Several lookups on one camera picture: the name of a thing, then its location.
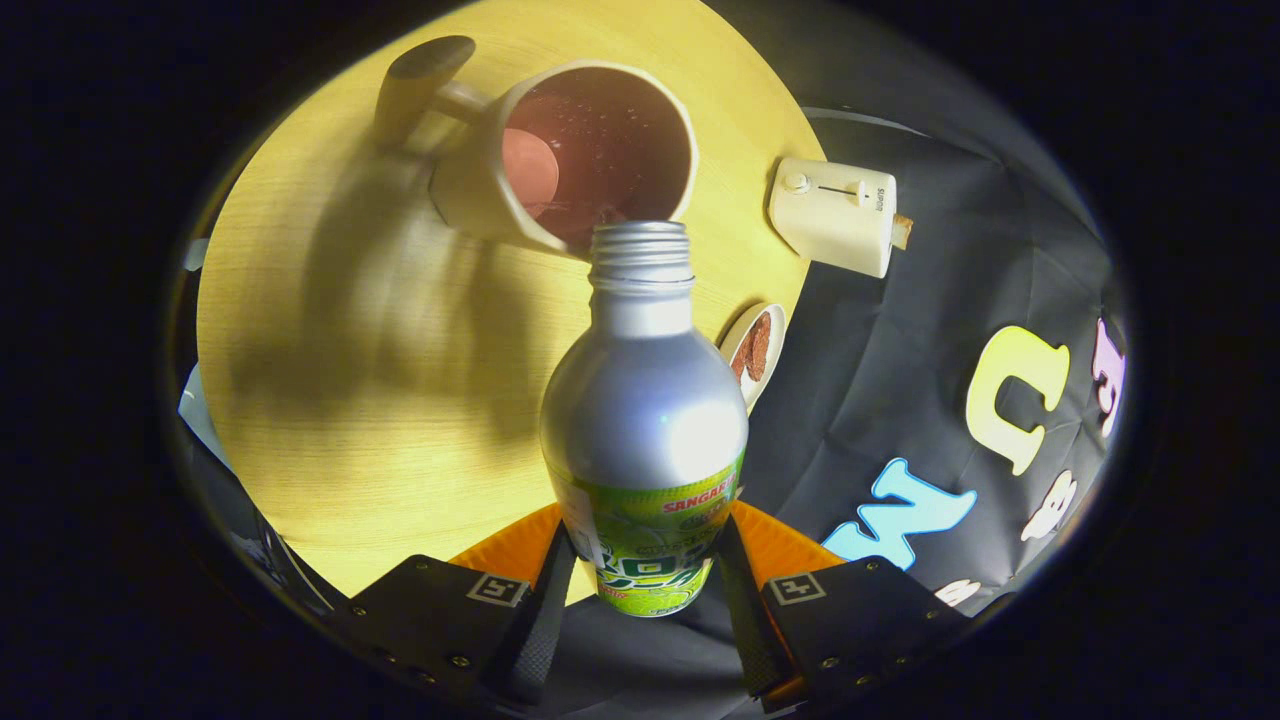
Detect beige cup with wooden handle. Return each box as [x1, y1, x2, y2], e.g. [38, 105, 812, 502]
[373, 36, 699, 261]

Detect white toaster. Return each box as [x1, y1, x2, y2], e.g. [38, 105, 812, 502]
[768, 157, 898, 279]

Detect silver juice bottle green label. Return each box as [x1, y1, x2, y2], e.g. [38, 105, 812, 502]
[539, 220, 750, 618]

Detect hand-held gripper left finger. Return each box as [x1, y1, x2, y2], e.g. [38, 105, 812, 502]
[330, 503, 581, 713]

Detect white round plate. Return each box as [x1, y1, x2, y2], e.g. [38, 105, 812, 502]
[719, 303, 788, 413]

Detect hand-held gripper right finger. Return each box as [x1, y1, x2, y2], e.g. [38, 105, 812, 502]
[716, 500, 976, 713]

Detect wooden table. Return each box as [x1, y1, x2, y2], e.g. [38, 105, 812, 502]
[196, 0, 826, 601]

